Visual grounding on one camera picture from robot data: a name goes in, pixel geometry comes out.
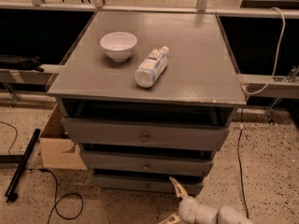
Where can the grey bottom drawer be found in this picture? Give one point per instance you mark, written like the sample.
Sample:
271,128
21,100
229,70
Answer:
151,183

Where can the grey top drawer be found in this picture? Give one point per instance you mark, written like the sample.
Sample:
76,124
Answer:
143,134

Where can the black metal bar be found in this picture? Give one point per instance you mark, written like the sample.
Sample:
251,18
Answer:
10,194

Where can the black cloth on rail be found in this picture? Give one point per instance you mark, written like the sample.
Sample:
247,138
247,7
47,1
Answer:
20,63

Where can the metal rail frame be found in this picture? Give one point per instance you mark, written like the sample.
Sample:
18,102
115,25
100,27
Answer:
252,83

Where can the grey middle drawer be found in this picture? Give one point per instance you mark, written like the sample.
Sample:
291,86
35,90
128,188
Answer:
145,163

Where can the grey wooden drawer cabinet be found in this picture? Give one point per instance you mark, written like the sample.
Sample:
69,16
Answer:
199,86

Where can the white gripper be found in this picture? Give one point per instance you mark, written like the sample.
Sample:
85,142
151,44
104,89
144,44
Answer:
188,208

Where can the brown cardboard box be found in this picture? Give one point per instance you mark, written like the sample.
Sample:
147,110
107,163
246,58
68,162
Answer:
57,150

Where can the white ceramic bowl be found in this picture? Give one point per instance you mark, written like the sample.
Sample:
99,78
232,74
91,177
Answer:
118,46

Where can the white plastic bottle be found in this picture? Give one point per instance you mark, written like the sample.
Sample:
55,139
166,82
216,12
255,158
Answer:
150,69

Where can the grey drawer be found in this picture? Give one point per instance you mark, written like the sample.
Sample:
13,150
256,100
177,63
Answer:
143,134
145,163
151,183

